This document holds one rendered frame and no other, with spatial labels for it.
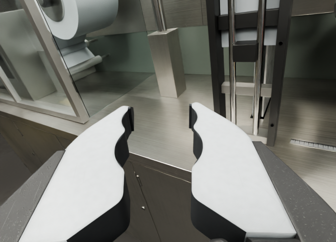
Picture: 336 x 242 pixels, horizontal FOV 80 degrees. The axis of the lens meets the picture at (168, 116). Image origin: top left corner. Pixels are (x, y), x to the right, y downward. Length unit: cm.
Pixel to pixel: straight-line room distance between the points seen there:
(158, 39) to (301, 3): 52
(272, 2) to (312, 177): 38
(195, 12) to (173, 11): 12
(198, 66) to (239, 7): 61
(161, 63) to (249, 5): 45
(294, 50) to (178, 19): 52
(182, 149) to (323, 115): 44
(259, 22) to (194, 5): 57
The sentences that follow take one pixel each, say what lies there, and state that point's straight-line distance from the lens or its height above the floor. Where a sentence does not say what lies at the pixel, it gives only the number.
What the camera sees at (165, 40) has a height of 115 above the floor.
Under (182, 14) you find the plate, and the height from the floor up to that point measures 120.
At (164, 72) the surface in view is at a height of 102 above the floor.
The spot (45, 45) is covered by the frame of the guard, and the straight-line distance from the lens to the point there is 82.
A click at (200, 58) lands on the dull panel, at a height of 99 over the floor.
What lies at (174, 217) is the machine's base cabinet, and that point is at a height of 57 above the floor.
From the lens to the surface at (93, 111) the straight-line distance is 94.
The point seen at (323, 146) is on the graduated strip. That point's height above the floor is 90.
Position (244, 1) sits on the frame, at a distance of 51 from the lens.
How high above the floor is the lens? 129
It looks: 31 degrees down
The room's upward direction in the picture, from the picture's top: 12 degrees counter-clockwise
